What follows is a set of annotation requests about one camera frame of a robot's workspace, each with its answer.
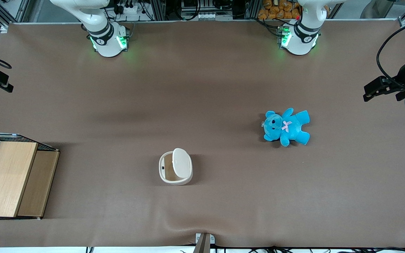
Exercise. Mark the light wooden shelf board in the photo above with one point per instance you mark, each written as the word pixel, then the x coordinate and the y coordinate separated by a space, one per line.
pixel 5 179

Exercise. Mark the camera mount post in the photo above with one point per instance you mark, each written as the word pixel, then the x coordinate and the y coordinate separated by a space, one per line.
pixel 203 244

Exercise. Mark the blue teddy bear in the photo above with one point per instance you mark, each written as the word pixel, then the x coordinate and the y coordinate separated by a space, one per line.
pixel 292 126

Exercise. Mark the white trash can lid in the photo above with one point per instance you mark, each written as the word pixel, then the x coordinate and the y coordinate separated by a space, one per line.
pixel 182 163

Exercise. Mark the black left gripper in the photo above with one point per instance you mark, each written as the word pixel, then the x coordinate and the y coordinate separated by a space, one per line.
pixel 400 82

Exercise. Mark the white power strip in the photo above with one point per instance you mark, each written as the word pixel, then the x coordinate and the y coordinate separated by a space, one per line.
pixel 130 8

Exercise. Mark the brown table cover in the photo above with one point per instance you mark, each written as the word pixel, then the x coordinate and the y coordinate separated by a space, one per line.
pixel 202 88

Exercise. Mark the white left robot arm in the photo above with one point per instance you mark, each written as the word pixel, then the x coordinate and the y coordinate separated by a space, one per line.
pixel 301 42

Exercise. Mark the dark wooden shelf board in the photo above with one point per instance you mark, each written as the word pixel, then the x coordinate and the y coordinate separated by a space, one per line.
pixel 37 182

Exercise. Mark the white trash can body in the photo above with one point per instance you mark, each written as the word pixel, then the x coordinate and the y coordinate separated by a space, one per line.
pixel 178 181

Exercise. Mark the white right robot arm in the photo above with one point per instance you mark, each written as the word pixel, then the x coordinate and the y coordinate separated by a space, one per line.
pixel 107 45

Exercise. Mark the orange plush toy pile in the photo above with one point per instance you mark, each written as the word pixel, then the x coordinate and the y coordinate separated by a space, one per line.
pixel 276 10

